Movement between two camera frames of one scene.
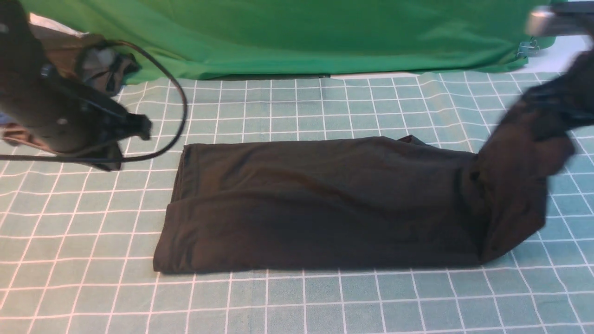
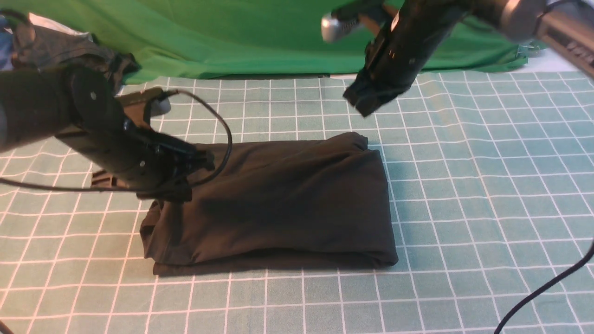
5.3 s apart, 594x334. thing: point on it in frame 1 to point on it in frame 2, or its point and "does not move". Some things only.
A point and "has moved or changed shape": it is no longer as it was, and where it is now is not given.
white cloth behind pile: x=51 y=24 does not move
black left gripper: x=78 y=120 to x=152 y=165
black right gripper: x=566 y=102 to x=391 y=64
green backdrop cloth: x=178 y=40 does not move
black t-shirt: x=403 y=203 has moved or changed shape
